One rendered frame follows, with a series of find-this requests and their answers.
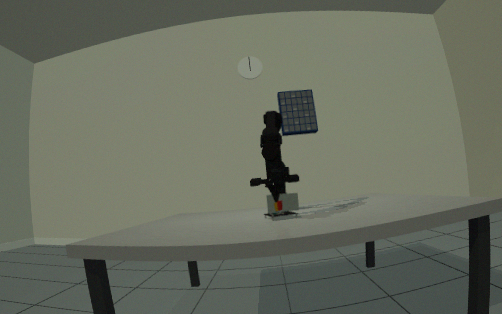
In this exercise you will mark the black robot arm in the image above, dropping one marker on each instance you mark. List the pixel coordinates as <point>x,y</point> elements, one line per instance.
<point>271,141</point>

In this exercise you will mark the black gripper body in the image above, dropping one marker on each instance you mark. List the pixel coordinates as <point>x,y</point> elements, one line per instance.
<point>258,181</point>

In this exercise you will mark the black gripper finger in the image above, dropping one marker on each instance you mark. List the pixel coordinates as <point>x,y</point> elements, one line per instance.
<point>272,190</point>
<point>278,190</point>

